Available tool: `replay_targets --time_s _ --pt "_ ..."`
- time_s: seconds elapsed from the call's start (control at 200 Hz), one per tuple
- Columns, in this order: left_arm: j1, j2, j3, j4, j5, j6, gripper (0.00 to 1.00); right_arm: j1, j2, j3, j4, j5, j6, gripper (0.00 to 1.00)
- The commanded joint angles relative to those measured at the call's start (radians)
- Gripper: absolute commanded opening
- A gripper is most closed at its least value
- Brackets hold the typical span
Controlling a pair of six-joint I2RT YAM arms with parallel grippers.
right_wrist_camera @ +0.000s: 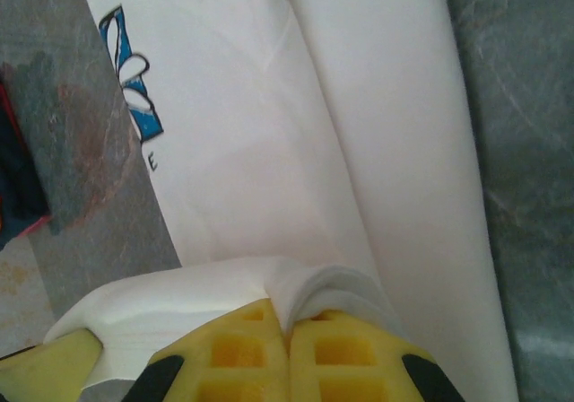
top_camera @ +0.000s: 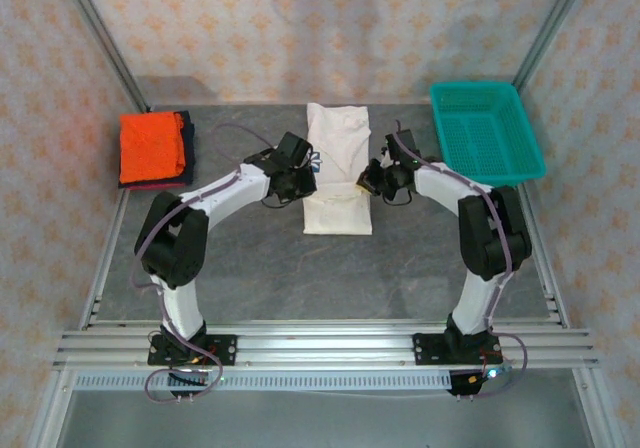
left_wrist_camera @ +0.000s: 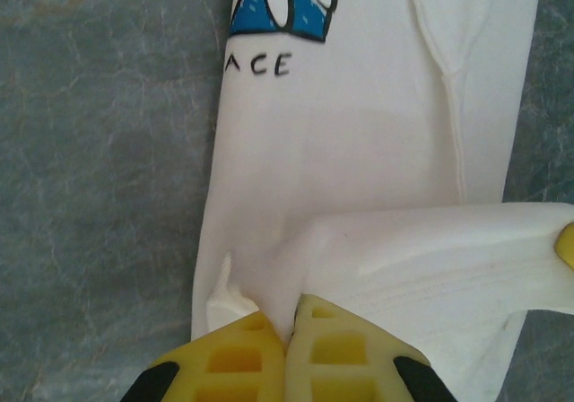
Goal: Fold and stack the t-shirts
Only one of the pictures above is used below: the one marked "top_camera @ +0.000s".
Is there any white t-shirt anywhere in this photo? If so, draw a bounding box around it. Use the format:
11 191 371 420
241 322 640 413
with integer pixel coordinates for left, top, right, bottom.
302 102 375 237

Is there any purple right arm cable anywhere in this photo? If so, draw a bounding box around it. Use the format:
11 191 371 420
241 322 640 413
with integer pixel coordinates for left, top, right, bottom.
392 120 530 402

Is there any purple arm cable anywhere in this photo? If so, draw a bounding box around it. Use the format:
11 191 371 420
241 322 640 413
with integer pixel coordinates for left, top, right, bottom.
130 122 279 405
392 120 530 402

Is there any maroon folded t-shirt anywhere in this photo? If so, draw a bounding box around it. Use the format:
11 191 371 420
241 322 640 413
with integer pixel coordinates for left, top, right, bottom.
119 180 184 192

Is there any teal plastic basket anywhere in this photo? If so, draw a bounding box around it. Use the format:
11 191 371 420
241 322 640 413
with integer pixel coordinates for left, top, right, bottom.
429 81 547 189

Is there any slotted grey cable duct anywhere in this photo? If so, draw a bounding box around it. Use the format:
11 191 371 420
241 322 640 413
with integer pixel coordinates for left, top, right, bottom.
73 370 454 393

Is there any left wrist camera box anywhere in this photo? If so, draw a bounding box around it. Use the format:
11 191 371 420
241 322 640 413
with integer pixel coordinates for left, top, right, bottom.
272 131 315 170

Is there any aluminium frame leg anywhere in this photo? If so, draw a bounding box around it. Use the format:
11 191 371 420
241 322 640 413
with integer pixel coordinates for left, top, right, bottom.
572 367 626 448
27 367 76 448

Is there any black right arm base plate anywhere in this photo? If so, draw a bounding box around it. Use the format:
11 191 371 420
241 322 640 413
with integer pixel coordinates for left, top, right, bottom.
412 332 503 368

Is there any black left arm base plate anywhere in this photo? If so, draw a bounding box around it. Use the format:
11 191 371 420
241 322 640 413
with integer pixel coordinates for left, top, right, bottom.
147 334 238 368

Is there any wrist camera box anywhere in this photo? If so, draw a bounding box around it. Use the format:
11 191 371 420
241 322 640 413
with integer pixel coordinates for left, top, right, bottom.
272 131 315 170
384 128 421 162

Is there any orange folded t-shirt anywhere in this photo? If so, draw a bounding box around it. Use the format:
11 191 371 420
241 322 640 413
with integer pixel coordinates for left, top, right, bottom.
118 111 189 184

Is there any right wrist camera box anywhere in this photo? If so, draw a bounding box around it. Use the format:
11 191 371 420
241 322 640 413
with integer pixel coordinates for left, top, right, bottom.
384 128 421 162

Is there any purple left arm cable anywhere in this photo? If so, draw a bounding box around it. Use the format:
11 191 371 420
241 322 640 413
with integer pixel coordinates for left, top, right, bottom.
130 122 279 405

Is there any navy folded t-shirt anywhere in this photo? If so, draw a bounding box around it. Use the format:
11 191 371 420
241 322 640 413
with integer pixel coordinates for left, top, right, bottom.
117 109 197 190

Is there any aluminium mounting rail beam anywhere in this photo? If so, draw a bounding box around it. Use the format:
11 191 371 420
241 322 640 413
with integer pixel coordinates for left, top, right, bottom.
52 320 600 372

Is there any aluminium frame post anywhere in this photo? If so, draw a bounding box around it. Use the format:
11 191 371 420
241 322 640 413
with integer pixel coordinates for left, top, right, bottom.
54 0 151 114
502 0 594 114

